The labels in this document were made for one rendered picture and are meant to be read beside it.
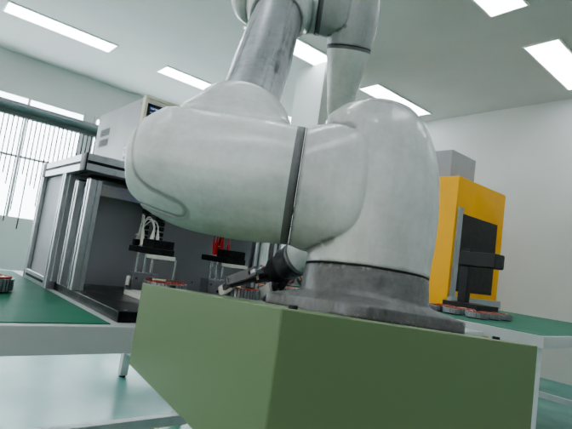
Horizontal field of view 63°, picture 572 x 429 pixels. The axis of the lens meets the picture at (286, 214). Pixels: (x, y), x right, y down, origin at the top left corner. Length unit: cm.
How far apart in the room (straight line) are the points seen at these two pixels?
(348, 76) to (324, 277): 64
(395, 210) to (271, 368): 25
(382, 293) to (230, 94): 31
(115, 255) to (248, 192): 98
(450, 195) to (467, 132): 244
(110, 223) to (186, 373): 101
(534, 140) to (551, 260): 151
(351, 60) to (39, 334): 81
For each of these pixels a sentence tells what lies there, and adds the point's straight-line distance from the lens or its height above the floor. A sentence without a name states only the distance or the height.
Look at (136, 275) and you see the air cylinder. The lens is 136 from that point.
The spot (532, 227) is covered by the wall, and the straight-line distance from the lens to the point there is 640.
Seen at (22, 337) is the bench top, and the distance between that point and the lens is 90.
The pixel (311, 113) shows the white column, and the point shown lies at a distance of 562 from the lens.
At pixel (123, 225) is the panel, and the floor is 95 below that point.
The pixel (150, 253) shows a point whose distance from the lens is 128.
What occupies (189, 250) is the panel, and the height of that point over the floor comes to 90.
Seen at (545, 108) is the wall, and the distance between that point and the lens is 674.
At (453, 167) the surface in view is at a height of 212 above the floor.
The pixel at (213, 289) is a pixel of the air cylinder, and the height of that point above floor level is 79.
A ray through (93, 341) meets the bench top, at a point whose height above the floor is 72.
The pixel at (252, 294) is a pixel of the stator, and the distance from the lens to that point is 134.
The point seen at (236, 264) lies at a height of 88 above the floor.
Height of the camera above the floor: 91
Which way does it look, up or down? 6 degrees up
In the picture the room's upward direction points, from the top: 8 degrees clockwise
